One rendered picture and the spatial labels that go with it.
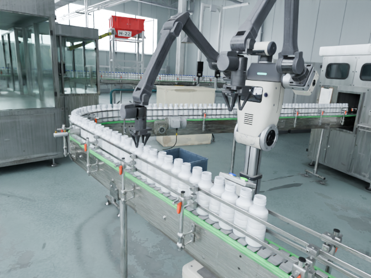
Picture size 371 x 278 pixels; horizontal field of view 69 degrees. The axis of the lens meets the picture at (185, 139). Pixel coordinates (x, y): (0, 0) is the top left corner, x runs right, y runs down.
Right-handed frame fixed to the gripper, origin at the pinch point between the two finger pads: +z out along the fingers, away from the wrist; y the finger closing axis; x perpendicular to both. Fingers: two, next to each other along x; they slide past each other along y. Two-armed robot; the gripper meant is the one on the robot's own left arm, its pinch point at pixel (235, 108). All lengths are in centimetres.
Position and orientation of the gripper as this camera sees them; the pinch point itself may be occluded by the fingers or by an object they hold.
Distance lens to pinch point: 110.4
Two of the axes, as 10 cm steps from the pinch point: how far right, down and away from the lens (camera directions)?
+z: -0.5, 9.7, 2.5
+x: -6.4, -2.2, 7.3
